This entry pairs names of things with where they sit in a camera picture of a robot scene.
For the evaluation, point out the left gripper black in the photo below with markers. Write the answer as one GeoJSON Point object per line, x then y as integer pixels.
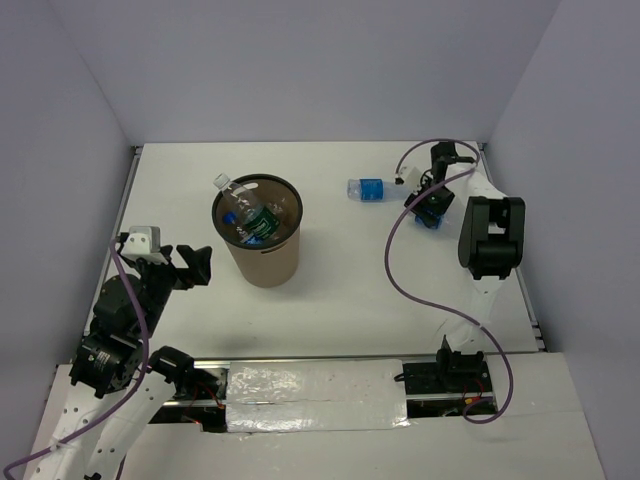
{"type": "Point", "coordinates": [198, 271]}

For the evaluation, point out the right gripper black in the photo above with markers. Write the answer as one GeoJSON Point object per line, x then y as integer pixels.
{"type": "Point", "coordinates": [438, 210]}

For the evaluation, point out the blue label bottle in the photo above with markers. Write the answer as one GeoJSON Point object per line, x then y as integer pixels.
{"type": "Point", "coordinates": [244, 235]}
{"type": "Point", "coordinates": [447, 224]}
{"type": "Point", "coordinates": [375, 190]}

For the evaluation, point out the blue label bottle top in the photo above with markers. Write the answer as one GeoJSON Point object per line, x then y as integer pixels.
{"type": "Point", "coordinates": [375, 190]}

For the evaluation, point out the green label bottle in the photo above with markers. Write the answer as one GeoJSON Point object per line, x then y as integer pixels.
{"type": "Point", "coordinates": [252, 214]}

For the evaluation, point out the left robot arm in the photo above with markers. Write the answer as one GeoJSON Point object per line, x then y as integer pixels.
{"type": "Point", "coordinates": [117, 382]}

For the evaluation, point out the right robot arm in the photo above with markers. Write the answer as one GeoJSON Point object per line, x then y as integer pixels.
{"type": "Point", "coordinates": [487, 225]}

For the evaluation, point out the brown bin with black rim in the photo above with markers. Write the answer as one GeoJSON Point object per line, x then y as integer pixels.
{"type": "Point", "coordinates": [273, 262]}

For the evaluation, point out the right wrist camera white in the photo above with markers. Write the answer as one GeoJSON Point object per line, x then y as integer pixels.
{"type": "Point", "coordinates": [408, 177]}

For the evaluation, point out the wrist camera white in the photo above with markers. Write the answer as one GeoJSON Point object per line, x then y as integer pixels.
{"type": "Point", "coordinates": [408, 177]}
{"type": "Point", "coordinates": [142, 242]}

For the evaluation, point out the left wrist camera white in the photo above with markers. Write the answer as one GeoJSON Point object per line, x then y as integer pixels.
{"type": "Point", "coordinates": [142, 242]}

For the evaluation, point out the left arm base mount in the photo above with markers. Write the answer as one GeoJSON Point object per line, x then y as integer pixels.
{"type": "Point", "coordinates": [201, 402]}

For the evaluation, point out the silver foil covered rail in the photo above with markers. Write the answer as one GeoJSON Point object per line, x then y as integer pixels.
{"type": "Point", "coordinates": [291, 397]}

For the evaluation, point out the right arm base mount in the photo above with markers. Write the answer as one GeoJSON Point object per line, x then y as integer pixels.
{"type": "Point", "coordinates": [444, 386]}

